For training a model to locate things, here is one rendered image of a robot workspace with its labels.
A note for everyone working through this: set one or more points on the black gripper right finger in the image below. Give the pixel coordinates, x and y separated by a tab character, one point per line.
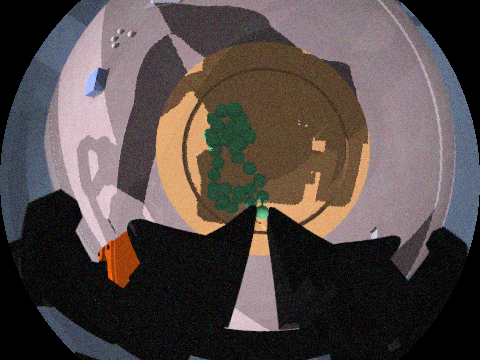
304	266

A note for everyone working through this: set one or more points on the blue block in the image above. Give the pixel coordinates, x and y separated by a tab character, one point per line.
95	82

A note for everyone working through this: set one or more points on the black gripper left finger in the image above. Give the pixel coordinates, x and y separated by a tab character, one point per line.
218	258

